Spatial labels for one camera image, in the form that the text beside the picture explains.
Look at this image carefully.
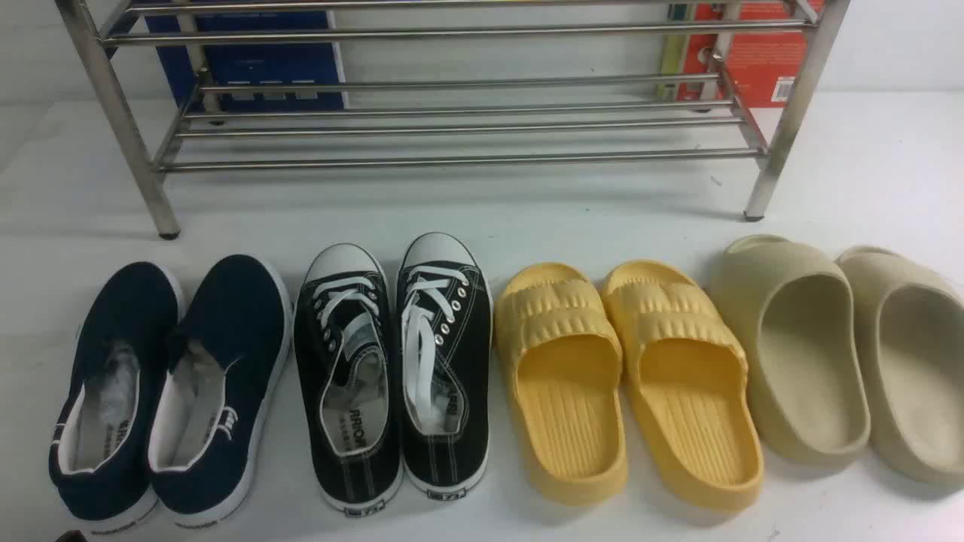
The blue box behind rack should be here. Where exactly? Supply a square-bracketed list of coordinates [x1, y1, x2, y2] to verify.
[156, 11, 348, 113]

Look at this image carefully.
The black canvas sneaker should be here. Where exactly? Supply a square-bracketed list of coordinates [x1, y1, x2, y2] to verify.
[395, 231, 493, 502]
[294, 243, 402, 519]

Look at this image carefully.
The yellow slide slipper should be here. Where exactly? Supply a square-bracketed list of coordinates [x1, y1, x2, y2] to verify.
[602, 260, 764, 513]
[495, 262, 629, 507]

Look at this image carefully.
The left yellow slide slipper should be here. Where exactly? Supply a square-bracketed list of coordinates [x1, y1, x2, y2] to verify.
[495, 262, 629, 507]

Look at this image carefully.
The beige foam slipper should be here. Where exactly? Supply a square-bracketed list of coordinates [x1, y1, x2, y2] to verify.
[837, 245, 963, 490]
[709, 234, 871, 470]

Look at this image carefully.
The left black canvas sneaker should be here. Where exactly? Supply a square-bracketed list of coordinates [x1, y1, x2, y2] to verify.
[294, 243, 402, 519]

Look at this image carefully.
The right beige foam slipper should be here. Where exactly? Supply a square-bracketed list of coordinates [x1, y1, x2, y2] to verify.
[837, 245, 963, 490]

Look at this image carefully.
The stainless steel shoe rack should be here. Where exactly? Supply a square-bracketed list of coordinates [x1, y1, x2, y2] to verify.
[57, 1, 850, 239]

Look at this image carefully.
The red box behind rack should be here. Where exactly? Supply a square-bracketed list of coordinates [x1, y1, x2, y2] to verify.
[655, 1, 806, 108]

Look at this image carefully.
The left beige foam slipper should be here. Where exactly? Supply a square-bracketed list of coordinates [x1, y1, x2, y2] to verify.
[709, 234, 871, 470]

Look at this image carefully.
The right black canvas sneaker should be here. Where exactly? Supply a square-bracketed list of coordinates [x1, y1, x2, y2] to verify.
[395, 231, 493, 502]

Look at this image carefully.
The right yellow slide slipper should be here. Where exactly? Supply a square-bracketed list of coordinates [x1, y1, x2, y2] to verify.
[602, 260, 764, 513]

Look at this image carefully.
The navy slip-on shoe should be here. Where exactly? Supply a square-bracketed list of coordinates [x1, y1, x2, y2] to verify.
[147, 254, 293, 531]
[47, 261, 184, 536]

